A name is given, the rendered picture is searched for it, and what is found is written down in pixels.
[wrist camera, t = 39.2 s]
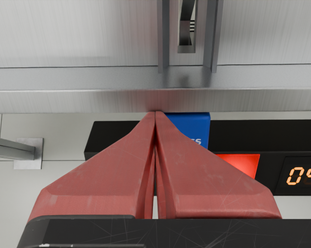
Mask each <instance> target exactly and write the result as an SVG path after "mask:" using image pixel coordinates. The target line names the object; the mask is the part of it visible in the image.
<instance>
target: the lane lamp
mask: <svg viewBox="0 0 311 248"><path fill-rule="evenodd" d="M215 155H217V156H218V157H220V158H222V159H223V160H225V161H226V162H228V163H229V164H231V165H233V166H234V167H236V168H237V169H239V170H240V171H242V172H244V173H245V174H247V175H248V176H250V177H252V178H253V179H255V174H256V170H257V166H258V161H259V157H260V154H215Z"/></svg>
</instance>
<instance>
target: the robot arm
mask: <svg viewBox="0 0 311 248"><path fill-rule="evenodd" d="M155 176H156V191H157V208H158V219H152V217H153V200H154V184H155ZM17 248H311V219H283V218H282V216H281V213H280V211H279V208H278V206H277V204H276V201H275V199H274V197H273V195H272V192H271V191H270V189H269V188H267V187H266V186H264V185H263V184H261V183H259V182H258V181H256V180H255V179H253V178H252V177H250V176H248V175H247V174H245V173H244V172H242V171H240V170H239V169H237V168H236V167H234V166H233V165H231V164H229V163H228V162H226V161H225V160H223V159H222V158H220V157H218V156H217V155H215V154H214V153H212V152H210V151H209V150H208V149H206V148H204V147H203V146H201V145H200V144H198V143H196V142H195V141H193V140H192V139H190V138H189V137H187V136H185V135H184V134H183V133H181V132H180V131H179V130H178V129H177V127H176V126H175V125H174V124H173V123H172V122H171V121H170V120H169V118H168V117H167V116H166V115H165V114H164V113H163V112H161V111H156V112H148V113H147V114H146V115H145V116H144V117H143V118H142V120H141V121H140V122H139V123H138V124H137V125H136V126H135V127H134V129H133V130H132V131H131V132H130V133H129V134H127V135H126V136H124V137H123V138H121V139H120V140H118V141H116V142H115V143H113V144H112V145H110V146H109V147H107V148H105V149H104V150H102V151H101V152H99V153H98V154H96V155H95V156H93V157H92V158H90V159H88V160H87V161H85V162H84V163H82V164H81V165H79V166H77V167H76V168H74V169H73V170H71V171H70V172H68V173H66V174H65V175H63V176H62V177H60V178H59V179H57V180H55V181H54V182H52V183H51V184H49V185H48V186H46V187H44V188H43V189H42V190H41V191H40V193H39V195H38V197H37V199H36V201H35V204H34V206H33V208H32V211H31V213H30V216H29V218H28V221H27V223H26V226H25V228H24V231H23V233H22V235H21V238H20V240H19V243H18V245H17Z"/></svg>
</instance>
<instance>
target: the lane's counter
mask: <svg viewBox="0 0 311 248"><path fill-rule="evenodd" d="M275 193H311V156H286V157H285V159H284V162H283V167H282V170H281V173H280V177H279V180H278V183H277V187H276V190H275Z"/></svg>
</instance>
